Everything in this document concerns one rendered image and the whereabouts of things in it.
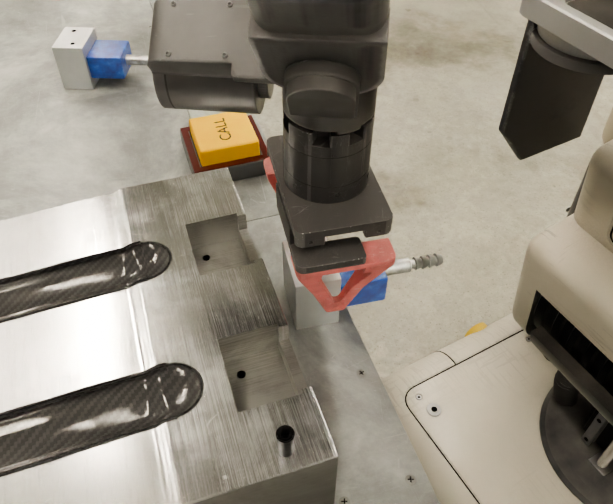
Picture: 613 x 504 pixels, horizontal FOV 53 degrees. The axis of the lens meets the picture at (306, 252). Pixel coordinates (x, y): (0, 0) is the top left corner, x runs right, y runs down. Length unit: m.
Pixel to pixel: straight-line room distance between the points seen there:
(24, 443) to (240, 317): 0.14
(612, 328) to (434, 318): 0.99
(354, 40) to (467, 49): 2.34
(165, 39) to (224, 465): 0.23
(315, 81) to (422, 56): 2.24
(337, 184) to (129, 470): 0.20
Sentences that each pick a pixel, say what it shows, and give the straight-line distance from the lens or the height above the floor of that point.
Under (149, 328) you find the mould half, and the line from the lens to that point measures 0.41.
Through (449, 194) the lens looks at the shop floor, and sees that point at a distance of 1.87.
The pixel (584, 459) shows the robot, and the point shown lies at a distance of 1.12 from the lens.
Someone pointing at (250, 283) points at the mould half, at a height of 0.89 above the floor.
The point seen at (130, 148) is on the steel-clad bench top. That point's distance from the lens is 0.70.
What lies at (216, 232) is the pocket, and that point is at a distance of 0.48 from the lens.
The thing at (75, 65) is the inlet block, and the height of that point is 0.83.
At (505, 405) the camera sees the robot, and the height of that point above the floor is 0.28.
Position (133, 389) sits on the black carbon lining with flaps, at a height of 0.88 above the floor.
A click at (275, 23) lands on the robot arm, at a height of 1.09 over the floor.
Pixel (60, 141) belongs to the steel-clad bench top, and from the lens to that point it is 0.74.
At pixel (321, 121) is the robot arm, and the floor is 1.00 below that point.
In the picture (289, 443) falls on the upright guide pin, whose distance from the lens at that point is 0.34.
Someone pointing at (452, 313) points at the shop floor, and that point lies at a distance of 1.57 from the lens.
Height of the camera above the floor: 1.21
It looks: 47 degrees down
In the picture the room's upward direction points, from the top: straight up
